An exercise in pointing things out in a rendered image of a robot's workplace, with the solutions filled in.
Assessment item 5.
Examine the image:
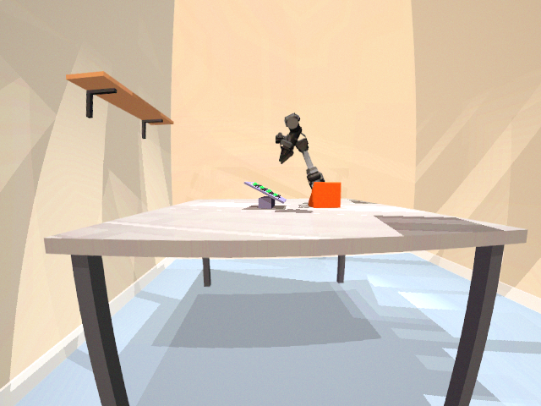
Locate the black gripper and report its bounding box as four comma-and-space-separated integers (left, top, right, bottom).
279, 133, 298, 164

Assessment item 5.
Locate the lavender switch panel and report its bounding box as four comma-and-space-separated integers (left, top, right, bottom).
244, 182, 287, 209

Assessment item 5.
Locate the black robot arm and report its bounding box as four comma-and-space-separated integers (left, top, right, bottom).
276, 112, 325, 189

